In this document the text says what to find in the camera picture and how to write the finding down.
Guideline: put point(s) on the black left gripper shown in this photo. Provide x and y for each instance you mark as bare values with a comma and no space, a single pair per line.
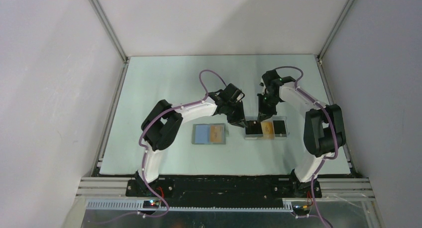
239,120

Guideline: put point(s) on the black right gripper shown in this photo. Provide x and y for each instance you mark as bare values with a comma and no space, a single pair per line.
264,113

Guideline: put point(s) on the clear plastic card box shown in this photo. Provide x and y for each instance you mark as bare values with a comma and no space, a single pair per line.
280,128

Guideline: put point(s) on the gold credit card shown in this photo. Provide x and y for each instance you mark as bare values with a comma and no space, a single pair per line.
217,133

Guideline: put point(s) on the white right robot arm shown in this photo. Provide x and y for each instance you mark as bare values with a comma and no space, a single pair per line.
324,131

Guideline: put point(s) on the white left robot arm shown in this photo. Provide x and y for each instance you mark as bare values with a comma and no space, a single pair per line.
162,125

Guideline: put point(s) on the gold card stack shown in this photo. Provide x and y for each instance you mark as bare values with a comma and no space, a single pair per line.
267,130

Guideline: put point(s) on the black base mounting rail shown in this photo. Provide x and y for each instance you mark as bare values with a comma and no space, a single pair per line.
206,191

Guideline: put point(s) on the white slotted cable duct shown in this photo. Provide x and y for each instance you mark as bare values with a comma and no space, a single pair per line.
141,205

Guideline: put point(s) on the right aluminium frame post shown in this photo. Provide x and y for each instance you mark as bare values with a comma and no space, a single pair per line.
335,29

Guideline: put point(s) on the aluminium frame post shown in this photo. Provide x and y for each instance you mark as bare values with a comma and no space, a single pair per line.
105,22
335,29

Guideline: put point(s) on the left aluminium frame post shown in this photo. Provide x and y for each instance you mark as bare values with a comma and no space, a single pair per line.
105,22

